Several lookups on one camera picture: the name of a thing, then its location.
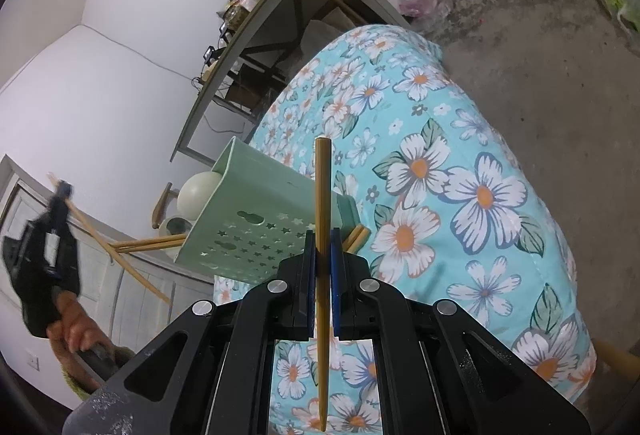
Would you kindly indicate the white woven sack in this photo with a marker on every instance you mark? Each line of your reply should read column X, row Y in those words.
column 320, row 40

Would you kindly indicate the pale green round spoon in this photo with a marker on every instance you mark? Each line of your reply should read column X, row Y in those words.
column 175, row 226

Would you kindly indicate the tan bamboo chopstick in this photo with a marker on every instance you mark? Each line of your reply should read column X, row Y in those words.
column 160, row 247
column 323, row 195
column 135, row 271
column 150, row 242

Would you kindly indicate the person's left hand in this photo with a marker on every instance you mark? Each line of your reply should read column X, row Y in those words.
column 75, row 320

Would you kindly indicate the cream round ladle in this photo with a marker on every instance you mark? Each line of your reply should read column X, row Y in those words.
column 197, row 195

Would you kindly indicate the green perforated utensil holder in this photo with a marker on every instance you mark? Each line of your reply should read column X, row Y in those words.
column 250, row 225

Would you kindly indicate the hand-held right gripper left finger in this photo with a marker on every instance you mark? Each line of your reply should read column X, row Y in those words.
column 312, row 285

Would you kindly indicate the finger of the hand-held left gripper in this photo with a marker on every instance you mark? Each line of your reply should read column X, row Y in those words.
column 63, row 197

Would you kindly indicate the pile of bamboo chopsticks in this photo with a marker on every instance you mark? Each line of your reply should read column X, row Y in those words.
column 359, row 235

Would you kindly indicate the blue floral blanket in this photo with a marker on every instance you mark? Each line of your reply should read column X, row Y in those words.
column 450, row 165

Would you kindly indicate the grey desk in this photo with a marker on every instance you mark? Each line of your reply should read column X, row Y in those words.
column 260, row 10

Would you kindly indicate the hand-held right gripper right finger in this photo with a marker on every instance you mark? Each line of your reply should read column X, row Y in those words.
column 336, row 285

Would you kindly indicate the glass jar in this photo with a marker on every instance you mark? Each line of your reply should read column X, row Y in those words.
column 236, row 17

